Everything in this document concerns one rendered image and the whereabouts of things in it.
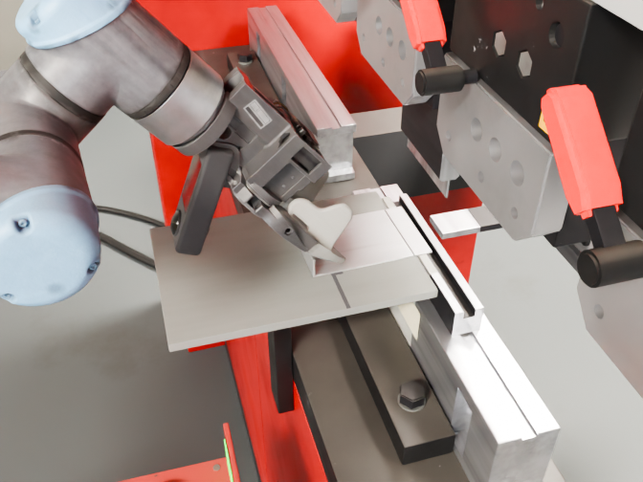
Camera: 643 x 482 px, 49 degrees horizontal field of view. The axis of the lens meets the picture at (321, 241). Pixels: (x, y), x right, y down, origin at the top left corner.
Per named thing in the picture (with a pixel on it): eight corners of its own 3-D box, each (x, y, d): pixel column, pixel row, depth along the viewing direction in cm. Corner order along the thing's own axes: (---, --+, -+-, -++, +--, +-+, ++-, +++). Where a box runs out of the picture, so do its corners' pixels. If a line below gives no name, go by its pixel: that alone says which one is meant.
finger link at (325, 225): (384, 244, 68) (321, 182, 64) (339, 282, 70) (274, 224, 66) (377, 230, 71) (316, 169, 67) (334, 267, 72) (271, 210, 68)
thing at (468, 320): (381, 218, 83) (382, 197, 82) (405, 213, 84) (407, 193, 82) (452, 336, 68) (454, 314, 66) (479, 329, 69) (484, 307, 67)
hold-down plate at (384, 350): (316, 271, 90) (316, 252, 89) (356, 263, 92) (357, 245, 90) (401, 467, 68) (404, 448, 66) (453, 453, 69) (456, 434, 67)
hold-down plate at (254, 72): (227, 67, 139) (226, 53, 137) (254, 63, 140) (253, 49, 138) (259, 142, 116) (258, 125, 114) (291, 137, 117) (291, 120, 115)
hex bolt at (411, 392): (393, 393, 71) (394, 383, 70) (418, 387, 72) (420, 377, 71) (403, 414, 69) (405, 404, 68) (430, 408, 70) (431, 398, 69)
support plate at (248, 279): (150, 235, 77) (148, 228, 77) (376, 197, 83) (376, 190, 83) (169, 352, 64) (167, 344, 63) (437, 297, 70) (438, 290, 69)
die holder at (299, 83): (250, 54, 144) (246, 8, 138) (278, 50, 145) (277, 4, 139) (317, 185, 106) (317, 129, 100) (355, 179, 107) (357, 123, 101)
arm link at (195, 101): (132, 135, 56) (123, 91, 62) (175, 166, 59) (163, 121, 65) (198, 69, 54) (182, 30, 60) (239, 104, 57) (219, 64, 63)
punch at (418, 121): (399, 147, 75) (405, 63, 69) (416, 144, 75) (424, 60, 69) (436, 199, 67) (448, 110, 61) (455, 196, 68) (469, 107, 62)
